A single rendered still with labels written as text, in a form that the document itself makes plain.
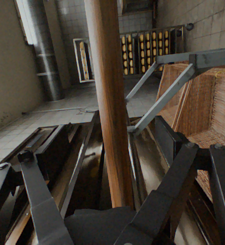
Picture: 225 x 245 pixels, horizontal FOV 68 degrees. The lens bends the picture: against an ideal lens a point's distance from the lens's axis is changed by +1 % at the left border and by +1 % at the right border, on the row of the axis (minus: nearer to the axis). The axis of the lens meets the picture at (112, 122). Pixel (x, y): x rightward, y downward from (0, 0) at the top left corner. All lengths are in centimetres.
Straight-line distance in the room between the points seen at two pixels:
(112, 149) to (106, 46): 11
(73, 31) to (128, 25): 149
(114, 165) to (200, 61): 45
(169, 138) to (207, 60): 45
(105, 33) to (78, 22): 514
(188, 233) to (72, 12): 521
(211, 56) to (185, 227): 59
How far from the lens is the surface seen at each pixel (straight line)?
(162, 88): 171
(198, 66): 58
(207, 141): 118
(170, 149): 16
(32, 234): 90
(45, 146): 17
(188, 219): 79
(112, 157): 20
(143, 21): 528
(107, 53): 17
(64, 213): 66
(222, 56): 61
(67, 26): 536
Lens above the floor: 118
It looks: 3 degrees up
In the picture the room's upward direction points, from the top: 96 degrees counter-clockwise
